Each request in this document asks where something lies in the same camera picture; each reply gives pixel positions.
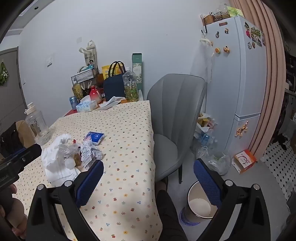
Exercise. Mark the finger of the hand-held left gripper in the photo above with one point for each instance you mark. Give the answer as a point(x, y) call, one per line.
point(25, 155)

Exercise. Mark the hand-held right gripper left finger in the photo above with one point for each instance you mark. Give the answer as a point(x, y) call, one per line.
point(89, 183)

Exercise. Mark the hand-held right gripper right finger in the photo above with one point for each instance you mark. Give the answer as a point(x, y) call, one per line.
point(207, 183)

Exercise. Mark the cream wastebasket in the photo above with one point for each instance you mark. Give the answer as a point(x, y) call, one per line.
point(196, 201)

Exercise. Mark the small white ball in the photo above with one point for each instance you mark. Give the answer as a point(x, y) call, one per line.
point(69, 163)

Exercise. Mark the white plastic bag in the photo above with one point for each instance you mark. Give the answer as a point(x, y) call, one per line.
point(54, 160)

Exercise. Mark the blue tissue packet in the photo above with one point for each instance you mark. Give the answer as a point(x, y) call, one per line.
point(94, 138)

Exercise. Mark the person's left hand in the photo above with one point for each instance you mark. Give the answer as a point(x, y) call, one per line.
point(18, 215)

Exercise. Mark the brown padded chair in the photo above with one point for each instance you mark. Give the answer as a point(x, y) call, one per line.
point(24, 134)

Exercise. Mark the black cloth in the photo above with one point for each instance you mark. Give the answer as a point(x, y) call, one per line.
point(9, 140)

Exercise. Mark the clear plastic garbage bag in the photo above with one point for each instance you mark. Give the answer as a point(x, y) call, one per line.
point(222, 164)

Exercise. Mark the large clear water bottle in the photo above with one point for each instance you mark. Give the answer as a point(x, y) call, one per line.
point(38, 127)

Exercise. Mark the orange white cardboard box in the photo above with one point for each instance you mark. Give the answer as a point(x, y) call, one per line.
point(245, 162)

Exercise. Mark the person's black trouser leg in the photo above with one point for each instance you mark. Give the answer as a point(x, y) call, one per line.
point(168, 213)

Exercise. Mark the table with floral cloth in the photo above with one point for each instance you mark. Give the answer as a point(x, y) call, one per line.
point(124, 148)

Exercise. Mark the white bag of bottles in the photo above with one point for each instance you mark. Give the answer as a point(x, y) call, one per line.
point(204, 129)

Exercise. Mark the red placemat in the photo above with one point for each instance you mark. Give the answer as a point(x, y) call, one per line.
point(69, 112)

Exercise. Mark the orange garland fridge magnet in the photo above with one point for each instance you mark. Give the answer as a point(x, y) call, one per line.
point(241, 132)

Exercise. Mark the grey door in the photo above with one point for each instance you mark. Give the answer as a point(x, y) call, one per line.
point(10, 92)

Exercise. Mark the blue soda can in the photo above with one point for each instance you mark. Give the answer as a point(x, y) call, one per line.
point(73, 103)

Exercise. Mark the blue white tissue box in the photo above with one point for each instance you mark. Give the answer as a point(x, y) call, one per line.
point(86, 106)

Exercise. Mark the green hanging ornament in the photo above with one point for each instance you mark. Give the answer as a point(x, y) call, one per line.
point(3, 74)

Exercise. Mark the white crumpled cloth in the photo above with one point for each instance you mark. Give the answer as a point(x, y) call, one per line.
point(113, 100)

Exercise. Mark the black item on floor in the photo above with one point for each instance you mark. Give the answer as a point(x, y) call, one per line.
point(282, 141)

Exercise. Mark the red white bottle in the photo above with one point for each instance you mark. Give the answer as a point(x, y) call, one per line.
point(95, 95)

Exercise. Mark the black chopstick holder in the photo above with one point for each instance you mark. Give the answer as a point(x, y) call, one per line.
point(87, 90)

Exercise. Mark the grey upholstered chair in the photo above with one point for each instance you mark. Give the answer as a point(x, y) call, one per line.
point(175, 97)

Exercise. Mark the navy lunch bag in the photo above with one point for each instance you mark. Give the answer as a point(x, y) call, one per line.
point(114, 87)

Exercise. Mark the brown plush toy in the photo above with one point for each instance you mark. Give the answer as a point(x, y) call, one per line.
point(100, 80)

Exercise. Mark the white fridge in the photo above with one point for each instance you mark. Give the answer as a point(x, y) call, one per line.
point(231, 81)

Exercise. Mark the yellow snack packet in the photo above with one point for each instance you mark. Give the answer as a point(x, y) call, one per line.
point(106, 70)

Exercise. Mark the translucent hanging bag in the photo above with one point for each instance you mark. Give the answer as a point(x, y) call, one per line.
point(204, 64)

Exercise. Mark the dark shelving unit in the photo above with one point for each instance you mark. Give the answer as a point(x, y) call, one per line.
point(290, 92)

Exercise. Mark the pink curtain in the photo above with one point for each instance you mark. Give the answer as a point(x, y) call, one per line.
point(266, 69)

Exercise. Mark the tall green box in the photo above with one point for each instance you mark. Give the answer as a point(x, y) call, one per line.
point(137, 62)

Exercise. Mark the burger fridge magnet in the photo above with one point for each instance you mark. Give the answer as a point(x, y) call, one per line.
point(217, 50)

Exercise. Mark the bicycle fridge magnet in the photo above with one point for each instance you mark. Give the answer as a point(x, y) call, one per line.
point(217, 34)

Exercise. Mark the cluster of fridge magnets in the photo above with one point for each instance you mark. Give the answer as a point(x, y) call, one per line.
point(254, 36)

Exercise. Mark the brown fridge magnet bar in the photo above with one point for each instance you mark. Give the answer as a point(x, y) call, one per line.
point(223, 23)

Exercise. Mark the brown woven basket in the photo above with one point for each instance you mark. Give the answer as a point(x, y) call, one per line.
point(208, 20)

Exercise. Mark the green card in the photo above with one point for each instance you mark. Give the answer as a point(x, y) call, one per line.
point(234, 11)

